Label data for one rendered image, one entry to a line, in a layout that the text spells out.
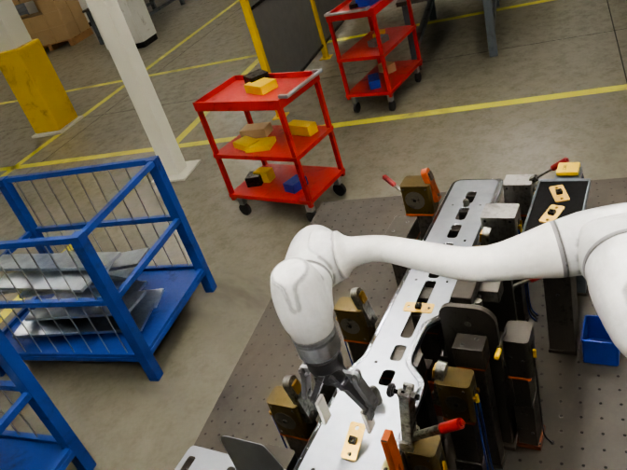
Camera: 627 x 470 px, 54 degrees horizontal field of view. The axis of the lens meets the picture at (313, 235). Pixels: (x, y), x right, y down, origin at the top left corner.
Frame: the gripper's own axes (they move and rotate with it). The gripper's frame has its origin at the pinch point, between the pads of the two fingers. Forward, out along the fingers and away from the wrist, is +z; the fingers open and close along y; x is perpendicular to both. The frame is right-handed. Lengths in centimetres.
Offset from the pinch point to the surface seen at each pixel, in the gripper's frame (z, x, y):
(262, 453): -22.1, 26.3, -1.8
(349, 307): 4.3, -39.8, 17.7
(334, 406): 9.1, -9.4, 10.1
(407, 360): 9.0, -26.9, -3.0
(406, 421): -4.1, 1.3, -15.3
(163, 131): 58, -303, 329
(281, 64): 62, -450, 288
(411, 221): 6, -85, 14
